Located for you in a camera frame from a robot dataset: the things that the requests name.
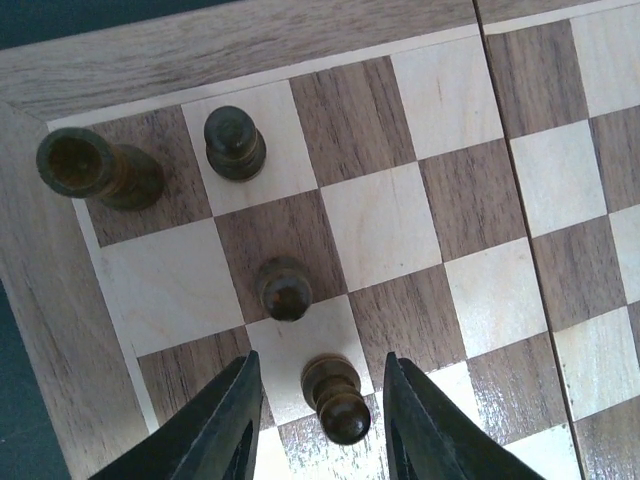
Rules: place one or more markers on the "dark rook piece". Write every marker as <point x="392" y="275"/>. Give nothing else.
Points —
<point x="78" y="163"/>

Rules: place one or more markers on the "wooden folding chess board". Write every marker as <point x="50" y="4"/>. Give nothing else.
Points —
<point x="460" y="179"/>

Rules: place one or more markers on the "dark pawn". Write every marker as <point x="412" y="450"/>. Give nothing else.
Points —
<point x="235" y="148"/>
<point x="331" y="387"/>
<point x="284" y="289"/>

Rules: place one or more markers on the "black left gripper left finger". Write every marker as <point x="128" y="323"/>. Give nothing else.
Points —
<point x="214" y="436"/>

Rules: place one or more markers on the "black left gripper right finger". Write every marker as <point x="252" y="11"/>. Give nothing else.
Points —
<point x="429" y="437"/>

